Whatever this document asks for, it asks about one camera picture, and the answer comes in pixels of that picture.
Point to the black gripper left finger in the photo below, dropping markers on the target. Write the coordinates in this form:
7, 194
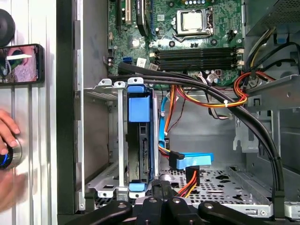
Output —
152, 211

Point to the hard disk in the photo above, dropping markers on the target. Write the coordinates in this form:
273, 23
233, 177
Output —
139, 110

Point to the silver CPU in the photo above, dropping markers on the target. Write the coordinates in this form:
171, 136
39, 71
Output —
192, 21

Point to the black RAM slots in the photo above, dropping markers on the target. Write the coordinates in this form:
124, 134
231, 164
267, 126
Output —
197, 58

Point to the person's hand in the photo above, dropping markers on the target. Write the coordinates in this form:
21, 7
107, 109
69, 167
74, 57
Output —
8, 122

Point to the black graphics card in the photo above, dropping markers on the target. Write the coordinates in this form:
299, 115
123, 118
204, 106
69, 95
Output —
141, 18

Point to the black smartphone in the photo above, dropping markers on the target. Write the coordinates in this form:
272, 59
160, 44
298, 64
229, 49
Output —
21, 63

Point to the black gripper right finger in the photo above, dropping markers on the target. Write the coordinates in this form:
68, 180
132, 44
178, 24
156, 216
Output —
174, 211

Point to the metal disk bay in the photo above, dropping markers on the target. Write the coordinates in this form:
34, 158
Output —
119, 140

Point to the black open PC case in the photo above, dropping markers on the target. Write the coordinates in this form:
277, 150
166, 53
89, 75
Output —
65, 117

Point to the green motherboard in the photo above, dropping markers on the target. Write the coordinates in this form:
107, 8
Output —
164, 32

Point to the white expansion slot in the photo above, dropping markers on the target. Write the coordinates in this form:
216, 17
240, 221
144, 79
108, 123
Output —
128, 14

